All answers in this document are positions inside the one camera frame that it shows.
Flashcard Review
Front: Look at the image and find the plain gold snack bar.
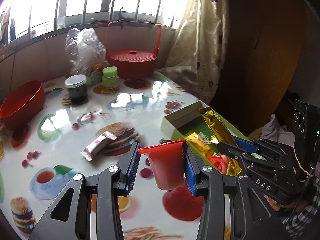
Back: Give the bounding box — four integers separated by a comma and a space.
200, 107, 236, 146

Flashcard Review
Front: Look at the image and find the colourful gold snack bar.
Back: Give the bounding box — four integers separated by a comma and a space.
185, 132, 216, 159

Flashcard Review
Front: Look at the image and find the right hand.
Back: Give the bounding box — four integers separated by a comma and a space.
264, 195, 297, 211

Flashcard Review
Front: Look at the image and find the small red snack packet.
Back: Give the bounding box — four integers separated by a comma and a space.
208, 155, 242, 177

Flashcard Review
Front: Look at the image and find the pink white wafer packet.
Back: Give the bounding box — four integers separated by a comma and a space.
80, 131, 117, 162

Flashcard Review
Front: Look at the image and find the green white cardboard box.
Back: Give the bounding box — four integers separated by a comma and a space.
161, 100, 247, 163

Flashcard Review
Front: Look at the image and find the green cream jar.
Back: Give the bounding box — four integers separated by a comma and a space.
102, 66, 119, 90

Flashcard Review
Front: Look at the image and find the dark jar white lid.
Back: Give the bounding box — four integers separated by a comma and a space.
64, 74, 88, 104

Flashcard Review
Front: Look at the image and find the beige patterned curtain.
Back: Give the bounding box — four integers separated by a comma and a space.
159, 0, 229, 104

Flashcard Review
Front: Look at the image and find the red round bowl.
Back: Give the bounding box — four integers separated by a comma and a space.
1, 80, 46, 130

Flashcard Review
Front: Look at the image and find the clear plastic bag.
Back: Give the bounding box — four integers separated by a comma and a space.
65, 28, 108, 76

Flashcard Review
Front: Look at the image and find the red basket with handle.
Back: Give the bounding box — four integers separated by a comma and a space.
105, 20, 162, 80

